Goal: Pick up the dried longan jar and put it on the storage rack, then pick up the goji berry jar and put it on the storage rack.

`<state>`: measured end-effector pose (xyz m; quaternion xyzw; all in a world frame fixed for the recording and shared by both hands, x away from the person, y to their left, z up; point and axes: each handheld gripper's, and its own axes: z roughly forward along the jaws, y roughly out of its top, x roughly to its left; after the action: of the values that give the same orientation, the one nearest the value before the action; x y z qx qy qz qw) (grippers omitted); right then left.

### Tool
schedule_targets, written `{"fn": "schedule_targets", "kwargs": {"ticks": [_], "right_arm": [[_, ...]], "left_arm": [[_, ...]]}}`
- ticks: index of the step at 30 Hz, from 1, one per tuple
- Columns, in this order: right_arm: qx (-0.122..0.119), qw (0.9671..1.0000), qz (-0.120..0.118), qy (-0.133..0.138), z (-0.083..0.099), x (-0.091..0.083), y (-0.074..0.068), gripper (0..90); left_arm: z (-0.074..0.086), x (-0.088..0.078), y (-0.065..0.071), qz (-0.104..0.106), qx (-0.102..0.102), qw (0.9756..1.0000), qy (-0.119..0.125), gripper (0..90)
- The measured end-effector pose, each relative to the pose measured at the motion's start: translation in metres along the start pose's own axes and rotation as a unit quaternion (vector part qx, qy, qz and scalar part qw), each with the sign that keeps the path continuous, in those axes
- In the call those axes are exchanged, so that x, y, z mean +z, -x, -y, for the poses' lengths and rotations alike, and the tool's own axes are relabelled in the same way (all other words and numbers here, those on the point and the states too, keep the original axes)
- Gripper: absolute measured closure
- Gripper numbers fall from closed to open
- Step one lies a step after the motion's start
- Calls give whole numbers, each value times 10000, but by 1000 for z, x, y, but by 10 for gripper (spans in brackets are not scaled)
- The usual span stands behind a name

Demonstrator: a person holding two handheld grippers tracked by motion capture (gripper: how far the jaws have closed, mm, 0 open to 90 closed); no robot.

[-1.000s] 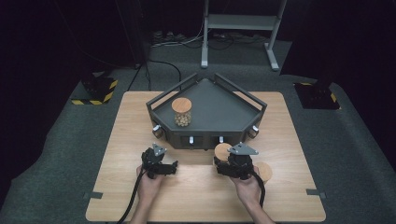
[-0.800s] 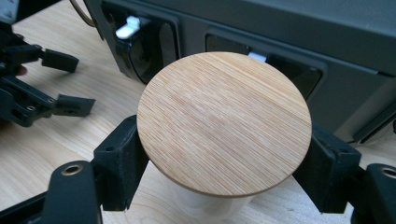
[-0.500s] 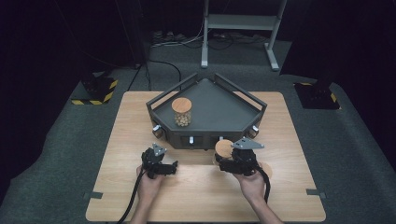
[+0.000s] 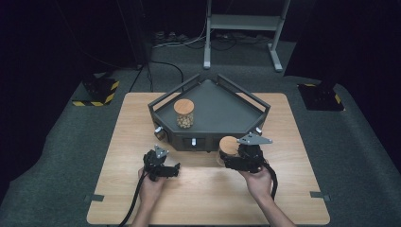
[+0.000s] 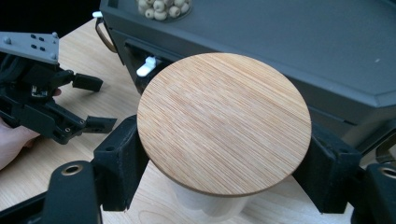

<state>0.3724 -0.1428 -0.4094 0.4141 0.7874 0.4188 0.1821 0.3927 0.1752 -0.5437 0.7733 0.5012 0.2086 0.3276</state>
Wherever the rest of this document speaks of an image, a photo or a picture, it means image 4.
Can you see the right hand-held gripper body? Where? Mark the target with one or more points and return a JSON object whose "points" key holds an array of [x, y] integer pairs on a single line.
{"points": [[250, 156]]}

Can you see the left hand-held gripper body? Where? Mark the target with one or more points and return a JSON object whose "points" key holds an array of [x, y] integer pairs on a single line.
{"points": [[155, 164]]}

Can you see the glass jar with dark contents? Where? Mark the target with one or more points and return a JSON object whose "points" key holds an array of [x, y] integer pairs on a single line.
{"points": [[228, 145]]}

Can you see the black corner shelf rack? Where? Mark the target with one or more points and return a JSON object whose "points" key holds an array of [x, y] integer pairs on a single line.
{"points": [[217, 107]]}

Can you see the glass jar with pale nuts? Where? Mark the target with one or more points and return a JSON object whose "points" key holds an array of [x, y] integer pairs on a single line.
{"points": [[184, 108]]}

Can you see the person's left hand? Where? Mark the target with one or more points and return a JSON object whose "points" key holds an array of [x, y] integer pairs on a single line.
{"points": [[150, 190]]}

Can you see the person's right hand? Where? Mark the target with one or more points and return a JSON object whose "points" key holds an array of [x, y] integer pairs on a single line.
{"points": [[259, 184]]}

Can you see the grey tape strip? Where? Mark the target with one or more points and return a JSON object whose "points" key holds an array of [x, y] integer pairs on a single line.
{"points": [[319, 195], [94, 198]]}

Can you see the black base with striped edge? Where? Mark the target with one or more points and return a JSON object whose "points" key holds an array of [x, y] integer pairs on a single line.
{"points": [[321, 97], [100, 90]]}

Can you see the power strip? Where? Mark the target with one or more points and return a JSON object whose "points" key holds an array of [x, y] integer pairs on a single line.
{"points": [[170, 37]]}

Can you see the grey metal stand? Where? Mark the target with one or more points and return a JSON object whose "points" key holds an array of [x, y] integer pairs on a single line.
{"points": [[244, 22]]}

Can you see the dark curtain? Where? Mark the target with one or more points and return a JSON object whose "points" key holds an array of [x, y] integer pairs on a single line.
{"points": [[353, 34]]}

